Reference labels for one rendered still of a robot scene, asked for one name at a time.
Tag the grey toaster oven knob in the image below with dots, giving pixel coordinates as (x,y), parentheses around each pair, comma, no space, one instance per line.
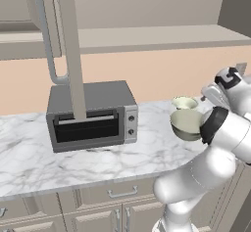
(131,118)
(131,131)

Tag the grey toaster oven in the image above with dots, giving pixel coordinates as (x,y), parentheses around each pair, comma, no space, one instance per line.
(98,95)

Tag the beige open cabinet door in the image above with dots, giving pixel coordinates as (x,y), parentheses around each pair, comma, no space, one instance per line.
(74,46)

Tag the beige closed wall cabinet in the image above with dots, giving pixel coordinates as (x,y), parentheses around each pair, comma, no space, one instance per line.
(14,4)

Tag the beige drawer front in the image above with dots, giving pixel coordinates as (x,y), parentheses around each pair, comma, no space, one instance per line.
(94,193)
(18,208)

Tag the large pale green bowl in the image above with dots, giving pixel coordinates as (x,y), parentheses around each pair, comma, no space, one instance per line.
(184,122)

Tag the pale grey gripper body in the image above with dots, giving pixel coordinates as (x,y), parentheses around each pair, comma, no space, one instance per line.
(215,95)

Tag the small pale green bowl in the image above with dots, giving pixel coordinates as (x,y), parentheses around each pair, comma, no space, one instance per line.
(183,102)

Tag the beige base cabinet door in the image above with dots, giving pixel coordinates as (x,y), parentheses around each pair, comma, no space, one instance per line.
(143,216)
(94,221)
(32,226)

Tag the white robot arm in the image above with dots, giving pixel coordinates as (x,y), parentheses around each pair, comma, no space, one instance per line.
(199,177)

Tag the beige open wall cabinet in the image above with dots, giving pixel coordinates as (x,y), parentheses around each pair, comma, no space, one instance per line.
(147,37)

